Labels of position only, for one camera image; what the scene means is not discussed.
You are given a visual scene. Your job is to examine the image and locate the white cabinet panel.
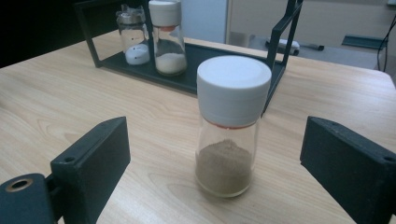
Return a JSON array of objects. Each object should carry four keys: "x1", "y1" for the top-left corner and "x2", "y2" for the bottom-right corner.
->
[{"x1": 181, "y1": 0, "x2": 228, "y2": 44}]

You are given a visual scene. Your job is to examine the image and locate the lidless clear glass jar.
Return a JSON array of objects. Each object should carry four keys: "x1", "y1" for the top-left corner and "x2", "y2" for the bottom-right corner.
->
[{"x1": 115, "y1": 4, "x2": 151, "y2": 66}]

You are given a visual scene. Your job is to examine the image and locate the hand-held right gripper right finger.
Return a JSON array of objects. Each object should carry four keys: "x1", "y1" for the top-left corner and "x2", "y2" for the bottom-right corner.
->
[{"x1": 300, "y1": 116, "x2": 396, "y2": 224}]

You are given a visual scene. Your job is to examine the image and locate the dark flat tray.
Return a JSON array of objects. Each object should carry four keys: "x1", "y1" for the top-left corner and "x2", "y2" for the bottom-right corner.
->
[{"x1": 341, "y1": 34, "x2": 386, "y2": 51}]

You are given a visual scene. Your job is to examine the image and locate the glass jar with white powder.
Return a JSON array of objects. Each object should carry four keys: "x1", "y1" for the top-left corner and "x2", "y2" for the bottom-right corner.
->
[{"x1": 148, "y1": 0, "x2": 189, "y2": 77}]

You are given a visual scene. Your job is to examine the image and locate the dark pen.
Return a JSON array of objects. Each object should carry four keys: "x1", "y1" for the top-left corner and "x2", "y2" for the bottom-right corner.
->
[{"x1": 300, "y1": 43, "x2": 325, "y2": 52}]

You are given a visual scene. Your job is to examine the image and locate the glass jar with brown powder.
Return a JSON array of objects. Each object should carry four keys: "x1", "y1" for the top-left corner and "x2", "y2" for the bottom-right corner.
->
[{"x1": 194, "y1": 55, "x2": 273, "y2": 199}]

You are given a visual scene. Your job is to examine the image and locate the black metal rack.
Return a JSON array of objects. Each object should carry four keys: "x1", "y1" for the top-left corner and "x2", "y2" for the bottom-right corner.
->
[{"x1": 73, "y1": 0, "x2": 304, "y2": 117}]

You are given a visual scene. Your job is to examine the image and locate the small white device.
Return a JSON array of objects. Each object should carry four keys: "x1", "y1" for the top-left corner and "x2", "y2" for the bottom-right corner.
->
[{"x1": 265, "y1": 36, "x2": 301, "y2": 57}]

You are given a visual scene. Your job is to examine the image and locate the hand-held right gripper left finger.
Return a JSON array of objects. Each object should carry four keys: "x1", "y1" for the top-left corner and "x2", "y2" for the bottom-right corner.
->
[{"x1": 50, "y1": 116, "x2": 131, "y2": 224}]

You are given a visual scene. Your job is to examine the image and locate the black cable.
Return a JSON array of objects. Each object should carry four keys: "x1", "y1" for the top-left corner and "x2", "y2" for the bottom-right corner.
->
[{"x1": 375, "y1": 12, "x2": 396, "y2": 73}]

